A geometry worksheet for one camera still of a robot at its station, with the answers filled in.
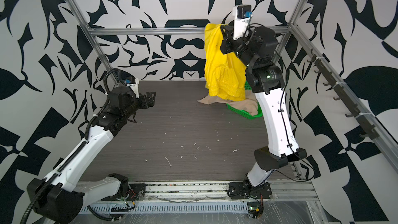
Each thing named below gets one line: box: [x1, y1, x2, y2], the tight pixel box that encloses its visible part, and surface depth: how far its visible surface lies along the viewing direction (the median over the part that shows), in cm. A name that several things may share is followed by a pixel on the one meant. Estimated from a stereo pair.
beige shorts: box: [196, 90, 259, 117], surface depth 92 cm
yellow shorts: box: [204, 23, 247, 102], surface depth 68 cm
